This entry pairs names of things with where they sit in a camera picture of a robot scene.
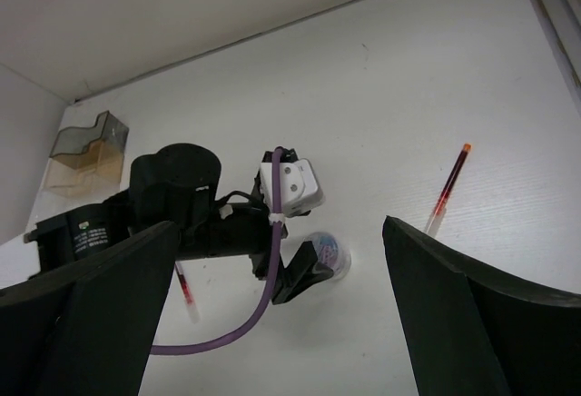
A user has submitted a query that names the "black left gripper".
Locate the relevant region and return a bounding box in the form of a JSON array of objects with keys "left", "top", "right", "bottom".
[{"left": 176, "top": 172, "right": 334, "bottom": 304}]

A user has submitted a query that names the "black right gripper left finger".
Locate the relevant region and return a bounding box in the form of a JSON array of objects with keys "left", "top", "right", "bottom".
[{"left": 1, "top": 222, "right": 179, "bottom": 395}]

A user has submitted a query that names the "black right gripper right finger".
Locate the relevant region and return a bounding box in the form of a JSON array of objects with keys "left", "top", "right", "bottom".
[{"left": 382, "top": 216, "right": 580, "bottom": 395}]

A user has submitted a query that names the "clear cup with colourful clips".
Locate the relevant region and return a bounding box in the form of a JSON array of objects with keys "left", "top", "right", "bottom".
[{"left": 306, "top": 232, "right": 351, "bottom": 281}]

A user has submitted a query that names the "red pen clear cap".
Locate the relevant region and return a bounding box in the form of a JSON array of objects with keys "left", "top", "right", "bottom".
[{"left": 174, "top": 262, "right": 200, "bottom": 323}]

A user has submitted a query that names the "red pen with orange cap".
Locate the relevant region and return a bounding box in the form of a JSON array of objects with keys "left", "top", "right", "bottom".
[{"left": 424, "top": 144, "right": 472, "bottom": 237}]

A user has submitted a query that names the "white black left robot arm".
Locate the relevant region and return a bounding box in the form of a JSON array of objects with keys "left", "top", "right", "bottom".
[{"left": 24, "top": 144, "right": 271, "bottom": 281}]

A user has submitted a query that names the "clear tiered organizer box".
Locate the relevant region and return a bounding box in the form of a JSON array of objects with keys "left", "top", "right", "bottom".
[{"left": 44, "top": 111, "right": 129, "bottom": 199}]

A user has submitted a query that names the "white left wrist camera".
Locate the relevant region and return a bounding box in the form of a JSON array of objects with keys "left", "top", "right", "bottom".
[{"left": 258, "top": 149, "right": 324, "bottom": 218}]

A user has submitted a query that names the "aluminium rail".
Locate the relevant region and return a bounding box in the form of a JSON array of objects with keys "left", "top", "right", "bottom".
[{"left": 530, "top": 0, "right": 580, "bottom": 107}]

